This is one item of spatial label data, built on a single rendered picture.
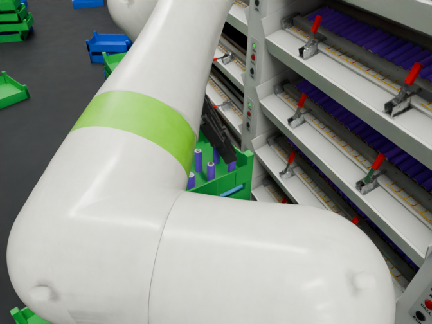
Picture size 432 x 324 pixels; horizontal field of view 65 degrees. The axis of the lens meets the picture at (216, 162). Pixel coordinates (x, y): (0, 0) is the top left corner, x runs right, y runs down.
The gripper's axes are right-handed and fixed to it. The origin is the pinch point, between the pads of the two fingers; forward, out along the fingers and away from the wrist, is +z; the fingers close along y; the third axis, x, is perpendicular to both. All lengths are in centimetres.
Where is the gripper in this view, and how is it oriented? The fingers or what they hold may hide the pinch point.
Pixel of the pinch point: (225, 147)
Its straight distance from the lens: 78.8
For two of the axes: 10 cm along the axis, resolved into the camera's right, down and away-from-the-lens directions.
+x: 9.0, -3.6, -2.4
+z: 4.3, 6.7, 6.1
